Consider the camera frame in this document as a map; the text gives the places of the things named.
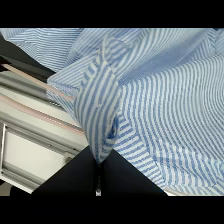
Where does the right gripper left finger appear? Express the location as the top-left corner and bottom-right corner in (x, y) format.
(31, 145), (100, 197)

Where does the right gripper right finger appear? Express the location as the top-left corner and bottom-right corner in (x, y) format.
(99, 149), (168, 197)

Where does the blue striped shirt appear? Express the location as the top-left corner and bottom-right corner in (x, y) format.
(0, 28), (224, 197)

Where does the silver frame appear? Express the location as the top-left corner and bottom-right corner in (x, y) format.
(0, 70), (90, 195)

